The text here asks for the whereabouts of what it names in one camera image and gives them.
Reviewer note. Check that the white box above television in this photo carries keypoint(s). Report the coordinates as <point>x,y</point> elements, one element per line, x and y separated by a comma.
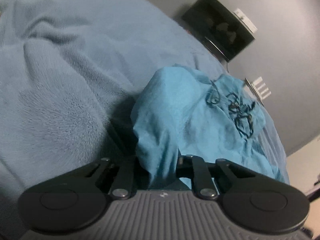
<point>245,20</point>

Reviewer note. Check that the turquoise garment with black drawstring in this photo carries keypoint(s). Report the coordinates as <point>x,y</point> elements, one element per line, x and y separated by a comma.
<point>182,111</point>

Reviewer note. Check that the light blue fleece blanket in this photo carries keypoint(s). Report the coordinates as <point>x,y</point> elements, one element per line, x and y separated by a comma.
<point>71,71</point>

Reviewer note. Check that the white wifi router with antennas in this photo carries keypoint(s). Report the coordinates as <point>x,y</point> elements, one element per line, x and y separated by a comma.
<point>257,89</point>

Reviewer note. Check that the black flat screen television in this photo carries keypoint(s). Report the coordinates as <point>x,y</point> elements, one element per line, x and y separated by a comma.
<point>218,29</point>

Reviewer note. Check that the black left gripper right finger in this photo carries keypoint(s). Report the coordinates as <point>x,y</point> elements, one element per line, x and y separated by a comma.
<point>196,169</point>

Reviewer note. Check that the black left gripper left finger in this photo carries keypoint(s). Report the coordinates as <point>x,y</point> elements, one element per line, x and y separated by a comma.
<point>117,174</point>

